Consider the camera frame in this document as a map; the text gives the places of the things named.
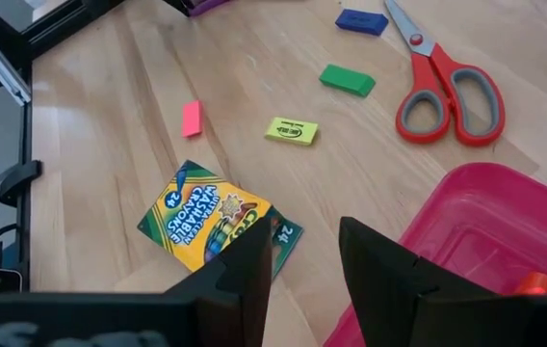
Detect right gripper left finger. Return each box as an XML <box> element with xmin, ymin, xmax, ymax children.
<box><xmin>165</xmin><ymin>217</ymin><xmax>274</xmax><ymax>347</ymax></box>

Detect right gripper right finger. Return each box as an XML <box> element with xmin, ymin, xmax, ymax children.
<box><xmin>340</xmin><ymin>216</ymin><xmax>496</xmax><ymax>347</ymax></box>

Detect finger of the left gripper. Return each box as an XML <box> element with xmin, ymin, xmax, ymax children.
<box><xmin>161</xmin><ymin>0</ymin><xmax>193</xmax><ymax>16</ymax></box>

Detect purple handled scissors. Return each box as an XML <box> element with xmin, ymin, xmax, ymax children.
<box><xmin>184</xmin><ymin>0</ymin><xmax>232</xmax><ymax>18</ymax></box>

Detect yellow green crayon box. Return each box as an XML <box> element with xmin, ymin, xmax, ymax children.
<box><xmin>137</xmin><ymin>159</ymin><xmax>304</xmax><ymax>280</ymax></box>

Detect pink eraser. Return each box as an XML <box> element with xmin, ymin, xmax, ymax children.
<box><xmin>181</xmin><ymin>99</ymin><xmax>204</xmax><ymax>139</ymax></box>

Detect pink plastic pencil case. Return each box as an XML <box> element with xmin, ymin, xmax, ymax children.
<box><xmin>324</xmin><ymin>162</ymin><xmax>547</xmax><ymax>347</ymax></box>

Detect orange highlighter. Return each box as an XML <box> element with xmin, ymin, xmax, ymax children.
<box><xmin>513</xmin><ymin>271</ymin><xmax>547</xmax><ymax>296</ymax></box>

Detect yellow eraser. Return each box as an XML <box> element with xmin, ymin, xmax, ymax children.
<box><xmin>264</xmin><ymin>116</ymin><xmax>320</xmax><ymax>147</ymax></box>

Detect blue eraser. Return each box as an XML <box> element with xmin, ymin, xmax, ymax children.
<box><xmin>334</xmin><ymin>8</ymin><xmax>390</xmax><ymax>37</ymax></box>

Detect green eraser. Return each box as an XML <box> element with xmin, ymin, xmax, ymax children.
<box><xmin>319</xmin><ymin>64</ymin><xmax>377</xmax><ymax>98</ymax></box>

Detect red handled scissors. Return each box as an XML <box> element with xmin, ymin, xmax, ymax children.
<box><xmin>382</xmin><ymin>0</ymin><xmax>507</xmax><ymax>147</ymax></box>

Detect black frame bracket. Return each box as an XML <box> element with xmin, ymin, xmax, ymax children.
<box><xmin>0</xmin><ymin>159</ymin><xmax>43</xmax><ymax>208</ymax></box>

